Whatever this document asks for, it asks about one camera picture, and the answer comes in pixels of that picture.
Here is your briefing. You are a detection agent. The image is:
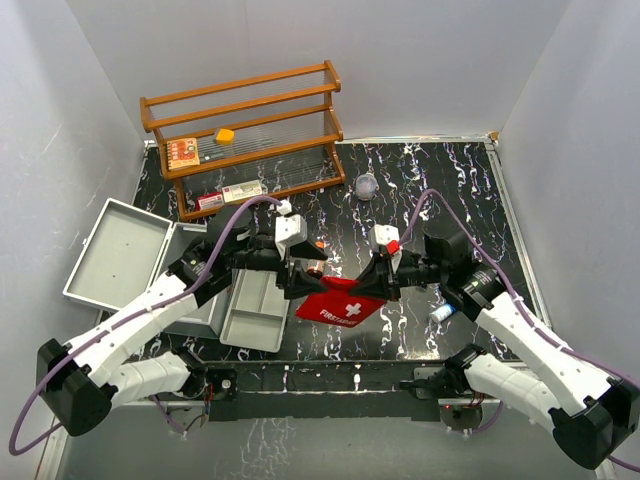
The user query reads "red white medicine box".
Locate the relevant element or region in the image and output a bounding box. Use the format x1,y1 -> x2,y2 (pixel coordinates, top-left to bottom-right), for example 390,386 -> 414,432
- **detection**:
196,193 -> 224,211

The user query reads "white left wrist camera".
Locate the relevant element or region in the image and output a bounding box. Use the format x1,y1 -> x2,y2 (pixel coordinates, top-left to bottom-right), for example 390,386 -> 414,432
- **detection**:
274,200 -> 308,261

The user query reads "clear round plastic container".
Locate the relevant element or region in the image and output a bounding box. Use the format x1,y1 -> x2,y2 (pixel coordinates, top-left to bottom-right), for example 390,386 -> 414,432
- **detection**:
355,173 -> 379,201

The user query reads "wooden shelf rack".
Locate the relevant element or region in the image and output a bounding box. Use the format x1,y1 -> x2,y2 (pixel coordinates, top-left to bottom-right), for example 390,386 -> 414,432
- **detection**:
139,60 -> 346,221

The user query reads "white blue bandage roll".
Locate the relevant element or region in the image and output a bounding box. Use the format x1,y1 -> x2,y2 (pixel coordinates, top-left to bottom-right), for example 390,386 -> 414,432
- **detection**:
429,304 -> 456,324

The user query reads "white green medicine box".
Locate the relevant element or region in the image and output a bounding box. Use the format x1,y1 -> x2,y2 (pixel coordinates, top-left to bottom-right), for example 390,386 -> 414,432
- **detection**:
222,180 -> 268,204

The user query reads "red first aid pouch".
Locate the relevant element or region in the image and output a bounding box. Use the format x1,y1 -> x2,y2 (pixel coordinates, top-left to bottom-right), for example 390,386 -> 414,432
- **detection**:
296,276 -> 386,328

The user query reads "orange patterned box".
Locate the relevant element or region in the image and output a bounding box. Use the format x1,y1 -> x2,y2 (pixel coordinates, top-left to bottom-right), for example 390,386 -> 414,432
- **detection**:
166,137 -> 200,171

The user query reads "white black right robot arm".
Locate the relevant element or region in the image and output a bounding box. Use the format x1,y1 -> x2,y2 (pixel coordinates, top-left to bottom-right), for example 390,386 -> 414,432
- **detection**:
353,225 -> 639,470

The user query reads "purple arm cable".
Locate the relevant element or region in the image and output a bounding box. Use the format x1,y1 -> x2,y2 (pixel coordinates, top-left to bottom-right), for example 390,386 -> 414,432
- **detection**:
8,194 -> 286,457
399,189 -> 640,474

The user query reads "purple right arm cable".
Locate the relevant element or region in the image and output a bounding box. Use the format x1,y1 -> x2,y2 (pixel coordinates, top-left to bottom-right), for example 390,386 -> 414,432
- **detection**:
399,189 -> 640,474

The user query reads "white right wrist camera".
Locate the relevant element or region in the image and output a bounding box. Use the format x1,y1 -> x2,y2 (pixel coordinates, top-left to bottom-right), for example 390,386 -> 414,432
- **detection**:
369,224 -> 402,256

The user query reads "grey plastic tray insert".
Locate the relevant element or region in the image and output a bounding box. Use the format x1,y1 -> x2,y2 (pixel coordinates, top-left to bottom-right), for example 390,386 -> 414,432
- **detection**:
219,270 -> 290,353

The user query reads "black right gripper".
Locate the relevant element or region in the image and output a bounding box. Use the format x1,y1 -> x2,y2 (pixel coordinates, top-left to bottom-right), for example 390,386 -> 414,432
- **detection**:
347,252 -> 447,302

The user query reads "yellow small box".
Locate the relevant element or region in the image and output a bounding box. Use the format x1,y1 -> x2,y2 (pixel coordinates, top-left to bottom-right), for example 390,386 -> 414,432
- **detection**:
214,128 -> 235,146

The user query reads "brown medicine bottle orange cap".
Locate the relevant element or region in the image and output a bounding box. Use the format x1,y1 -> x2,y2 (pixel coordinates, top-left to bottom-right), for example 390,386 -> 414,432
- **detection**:
306,240 -> 328,279

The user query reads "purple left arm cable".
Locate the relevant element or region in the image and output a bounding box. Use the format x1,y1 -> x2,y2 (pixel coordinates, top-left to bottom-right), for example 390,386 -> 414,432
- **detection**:
8,194 -> 286,457

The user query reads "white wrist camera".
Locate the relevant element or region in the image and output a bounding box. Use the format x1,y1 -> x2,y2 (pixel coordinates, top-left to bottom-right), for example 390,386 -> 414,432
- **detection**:
274,200 -> 308,261
369,224 -> 402,256

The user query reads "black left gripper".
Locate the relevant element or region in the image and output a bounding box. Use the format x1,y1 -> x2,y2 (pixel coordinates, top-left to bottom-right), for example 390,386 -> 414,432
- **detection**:
227,236 -> 329,297

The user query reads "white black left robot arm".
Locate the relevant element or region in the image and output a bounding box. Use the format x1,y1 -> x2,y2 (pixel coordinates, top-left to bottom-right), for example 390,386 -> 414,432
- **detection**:
36,201 -> 327,436

